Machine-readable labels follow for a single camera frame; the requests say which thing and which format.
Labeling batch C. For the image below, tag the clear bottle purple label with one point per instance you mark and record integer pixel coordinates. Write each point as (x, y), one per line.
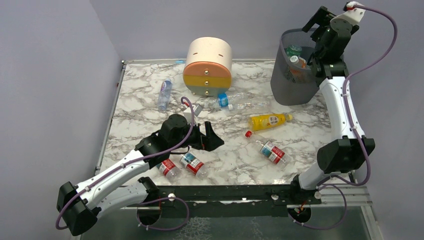
(164, 95)

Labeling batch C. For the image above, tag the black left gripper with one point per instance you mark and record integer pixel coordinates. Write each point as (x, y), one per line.
(202, 138)

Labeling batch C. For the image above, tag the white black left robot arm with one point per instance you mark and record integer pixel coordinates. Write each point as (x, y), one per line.
(81, 205)

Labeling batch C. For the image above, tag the clear bottle white blue cap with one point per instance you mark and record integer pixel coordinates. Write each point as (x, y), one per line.
(248, 104)

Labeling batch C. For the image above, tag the orange drink bottle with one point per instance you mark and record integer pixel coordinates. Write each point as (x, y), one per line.
(298, 70)

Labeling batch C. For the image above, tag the cream pastel drawer cabinet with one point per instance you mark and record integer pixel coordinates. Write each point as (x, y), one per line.
(208, 66)

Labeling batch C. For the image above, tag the grey mesh waste bin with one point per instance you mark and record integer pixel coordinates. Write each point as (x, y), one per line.
(292, 82)

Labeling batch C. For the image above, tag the red cap bottle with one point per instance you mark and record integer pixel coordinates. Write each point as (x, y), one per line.
(194, 165)
(168, 169)
(266, 148)

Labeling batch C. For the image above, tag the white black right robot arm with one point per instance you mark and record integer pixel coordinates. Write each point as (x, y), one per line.
(350, 148)

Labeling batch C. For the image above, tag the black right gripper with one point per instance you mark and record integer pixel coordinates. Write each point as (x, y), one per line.
(319, 22)

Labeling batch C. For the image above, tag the green tinted bottle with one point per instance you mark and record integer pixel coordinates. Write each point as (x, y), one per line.
(293, 50)

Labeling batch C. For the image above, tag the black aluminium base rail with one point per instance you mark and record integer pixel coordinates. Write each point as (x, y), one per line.
(225, 201)

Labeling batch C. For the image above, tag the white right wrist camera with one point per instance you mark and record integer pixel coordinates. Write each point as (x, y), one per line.
(354, 12)

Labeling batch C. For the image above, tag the yellow juice bottle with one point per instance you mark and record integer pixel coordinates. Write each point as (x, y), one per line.
(267, 121)

